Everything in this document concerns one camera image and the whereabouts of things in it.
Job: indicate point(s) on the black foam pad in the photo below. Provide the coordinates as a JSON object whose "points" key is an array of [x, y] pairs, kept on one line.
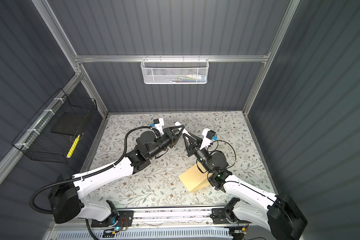
{"points": [[71, 124]]}

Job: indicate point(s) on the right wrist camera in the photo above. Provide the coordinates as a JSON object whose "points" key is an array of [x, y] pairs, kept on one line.
{"points": [[208, 137]]}

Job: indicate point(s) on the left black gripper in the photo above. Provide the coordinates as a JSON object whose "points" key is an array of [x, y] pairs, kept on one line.
{"points": [[169, 135]]}

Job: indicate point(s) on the tan paper envelope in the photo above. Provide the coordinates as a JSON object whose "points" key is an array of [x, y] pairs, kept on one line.
{"points": [[195, 178]]}

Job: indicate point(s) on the black wire basket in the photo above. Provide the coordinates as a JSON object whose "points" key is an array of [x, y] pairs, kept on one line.
{"points": [[55, 134]]}

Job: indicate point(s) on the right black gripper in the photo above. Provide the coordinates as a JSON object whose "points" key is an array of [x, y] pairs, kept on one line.
{"points": [[193, 143]]}

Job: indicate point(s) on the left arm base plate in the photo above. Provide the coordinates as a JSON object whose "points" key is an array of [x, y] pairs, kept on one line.
{"points": [[120, 219]]}

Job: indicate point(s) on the floral table mat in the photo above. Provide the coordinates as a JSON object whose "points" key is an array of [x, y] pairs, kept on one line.
{"points": [[159, 185]]}

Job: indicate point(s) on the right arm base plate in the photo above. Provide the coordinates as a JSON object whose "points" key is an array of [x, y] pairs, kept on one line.
{"points": [[220, 217]]}

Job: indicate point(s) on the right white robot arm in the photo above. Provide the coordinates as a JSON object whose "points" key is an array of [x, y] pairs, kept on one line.
{"points": [[278, 214]]}

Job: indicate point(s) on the white wire mesh basket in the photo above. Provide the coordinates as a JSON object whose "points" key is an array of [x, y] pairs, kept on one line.
{"points": [[158, 73]]}

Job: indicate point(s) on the pens in white basket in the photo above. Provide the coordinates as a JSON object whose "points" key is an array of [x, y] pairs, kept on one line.
{"points": [[189, 79]]}

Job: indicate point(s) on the white vented cable tray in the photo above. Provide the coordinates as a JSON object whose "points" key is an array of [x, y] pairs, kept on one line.
{"points": [[166, 234]]}

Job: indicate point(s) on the yellow marker pen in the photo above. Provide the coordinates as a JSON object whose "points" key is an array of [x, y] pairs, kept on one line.
{"points": [[73, 146]]}

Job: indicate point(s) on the white glue stick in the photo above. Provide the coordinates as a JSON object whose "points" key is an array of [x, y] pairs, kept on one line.
{"points": [[181, 128]]}

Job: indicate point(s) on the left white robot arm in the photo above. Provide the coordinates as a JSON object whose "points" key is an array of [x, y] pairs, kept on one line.
{"points": [[69, 201]]}

